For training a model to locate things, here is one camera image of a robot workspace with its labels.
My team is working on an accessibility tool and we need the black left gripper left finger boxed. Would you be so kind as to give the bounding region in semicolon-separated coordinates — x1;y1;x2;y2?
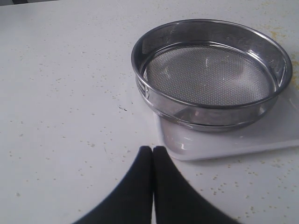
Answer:
75;146;153;224

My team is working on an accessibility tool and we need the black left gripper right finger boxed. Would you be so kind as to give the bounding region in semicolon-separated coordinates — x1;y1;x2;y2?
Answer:
153;146;238;224

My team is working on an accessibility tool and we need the round stainless steel sieve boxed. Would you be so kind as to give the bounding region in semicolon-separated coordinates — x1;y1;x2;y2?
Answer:
131;19;292;132

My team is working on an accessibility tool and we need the white square plastic tray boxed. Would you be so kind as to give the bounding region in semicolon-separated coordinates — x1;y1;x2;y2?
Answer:
154;86;299;161

